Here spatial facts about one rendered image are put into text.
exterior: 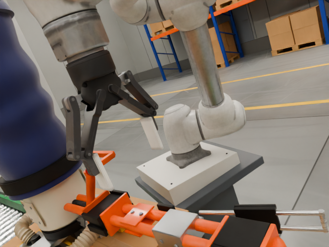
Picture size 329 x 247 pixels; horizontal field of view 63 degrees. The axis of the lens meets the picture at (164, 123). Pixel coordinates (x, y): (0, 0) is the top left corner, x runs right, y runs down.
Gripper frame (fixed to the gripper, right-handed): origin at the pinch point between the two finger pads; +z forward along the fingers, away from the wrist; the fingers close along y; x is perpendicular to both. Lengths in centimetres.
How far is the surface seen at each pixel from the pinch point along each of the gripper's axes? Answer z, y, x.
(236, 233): 11.3, 0.4, 18.0
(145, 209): 12.4, -1.1, -4.4
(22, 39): -86, -160, -363
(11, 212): 69, -15, -217
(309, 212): 12.0, -7.2, 26.1
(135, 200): 27.6, -17.5, -33.6
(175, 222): 12.2, 0.5, 5.4
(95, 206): 12.2, 1.7, -19.5
